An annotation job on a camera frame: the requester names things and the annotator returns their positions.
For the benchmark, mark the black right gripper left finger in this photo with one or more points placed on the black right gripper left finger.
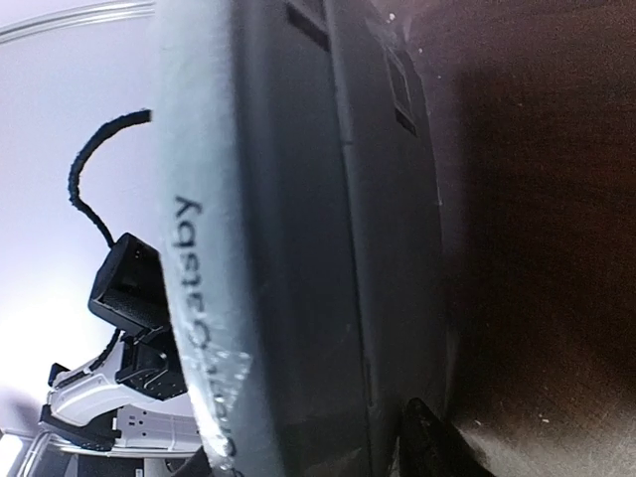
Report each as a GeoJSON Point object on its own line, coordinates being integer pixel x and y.
{"type": "Point", "coordinates": [196, 466]}

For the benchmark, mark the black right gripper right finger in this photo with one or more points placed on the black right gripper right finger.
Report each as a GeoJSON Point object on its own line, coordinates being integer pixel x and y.
{"type": "Point", "coordinates": [428, 447]}

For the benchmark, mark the pale green paperback book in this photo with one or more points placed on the pale green paperback book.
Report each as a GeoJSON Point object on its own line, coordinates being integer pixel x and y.
{"type": "Point", "coordinates": [301, 237]}

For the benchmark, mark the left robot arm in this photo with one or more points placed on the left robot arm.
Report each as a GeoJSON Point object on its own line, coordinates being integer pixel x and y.
{"type": "Point", "coordinates": [132, 397]}

